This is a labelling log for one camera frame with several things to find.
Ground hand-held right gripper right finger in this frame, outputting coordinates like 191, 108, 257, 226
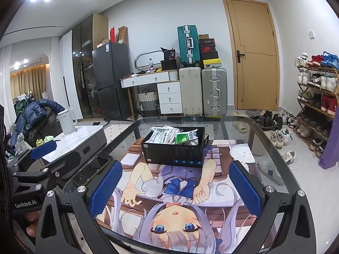
228, 160, 313, 254

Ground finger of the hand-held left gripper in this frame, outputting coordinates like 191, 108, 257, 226
12, 167, 66, 195
7, 140, 58, 174

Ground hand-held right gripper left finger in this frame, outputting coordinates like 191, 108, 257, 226
34, 159, 124, 254

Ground black cardboard box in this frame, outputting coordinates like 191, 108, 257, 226
141, 126, 210, 168

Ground white printed packet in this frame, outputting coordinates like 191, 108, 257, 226
149, 128, 181, 145

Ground green medicine packet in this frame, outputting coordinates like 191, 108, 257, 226
173, 129, 199, 146

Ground white cords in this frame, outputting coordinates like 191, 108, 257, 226
161, 125, 184, 138

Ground person's left hand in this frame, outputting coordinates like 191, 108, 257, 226
25, 211, 41, 238

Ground light green cloth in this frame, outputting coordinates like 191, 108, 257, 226
36, 135, 55, 146

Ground smartphone with gold case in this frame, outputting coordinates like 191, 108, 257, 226
70, 156, 113, 189

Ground white grey sneaker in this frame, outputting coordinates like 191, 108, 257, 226
258, 160, 285, 186

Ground white electric kettle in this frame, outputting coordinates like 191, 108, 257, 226
57, 110, 78, 135

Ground blue puffer jacket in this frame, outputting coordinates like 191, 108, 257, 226
9, 99, 65, 149

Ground marble top side table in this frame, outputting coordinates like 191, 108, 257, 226
25, 124, 107, 175

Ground green jacket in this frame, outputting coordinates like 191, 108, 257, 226
14, 99, 30, 117

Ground beige slide sandal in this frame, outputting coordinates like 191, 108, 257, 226
232, 122, 248, 133

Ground printed cartoon table mat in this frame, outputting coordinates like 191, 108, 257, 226
95, 140, 259, 250

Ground black white patterned rug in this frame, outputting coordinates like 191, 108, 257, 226
109, 120, 139, 128

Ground beige curtains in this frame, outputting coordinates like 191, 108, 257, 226
10, 65, 50, 101

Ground white tall cabinet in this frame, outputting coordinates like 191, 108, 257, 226
59, 30, 83, 121

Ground scattered shoes pile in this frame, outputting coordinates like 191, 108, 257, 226
245, 108, 297, 164

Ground dark glass cabinet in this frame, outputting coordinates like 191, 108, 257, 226
71, 13, 109, 120

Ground dark grey fridge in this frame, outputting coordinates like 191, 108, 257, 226
92, 42, 131, 121

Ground purple mat bag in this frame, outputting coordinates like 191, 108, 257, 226
318, 111, 339, 169

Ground wicker basket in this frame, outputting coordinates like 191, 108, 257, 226
137, 88, 160, 111

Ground grey aluminium suitcase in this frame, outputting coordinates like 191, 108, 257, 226
201, 68, 228, 116

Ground wooden shoe rack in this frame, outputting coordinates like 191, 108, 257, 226
296, 66, 339, 149

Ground white dresser with drawers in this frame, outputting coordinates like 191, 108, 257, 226
120, 70, 183, 120

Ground beige suitcase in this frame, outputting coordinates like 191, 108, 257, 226
179, 67, 203, 116

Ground shoe rack with shoes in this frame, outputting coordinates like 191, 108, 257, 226
295, 51, 339, 157

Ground wooden door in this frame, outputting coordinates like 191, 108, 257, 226
222, 0, 281, 110

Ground brown cardboard box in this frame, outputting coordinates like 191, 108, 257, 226
118, 26, 129, 45

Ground stack of shoe boxes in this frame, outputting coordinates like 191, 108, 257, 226
199, 34, 222, 69

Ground black bag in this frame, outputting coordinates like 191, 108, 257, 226
160, 47, 178, 71

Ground teal suitcase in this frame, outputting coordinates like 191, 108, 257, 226
177, 25, 200, 65

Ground oval metal frame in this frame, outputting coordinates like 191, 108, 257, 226
135, 51, 170, 71

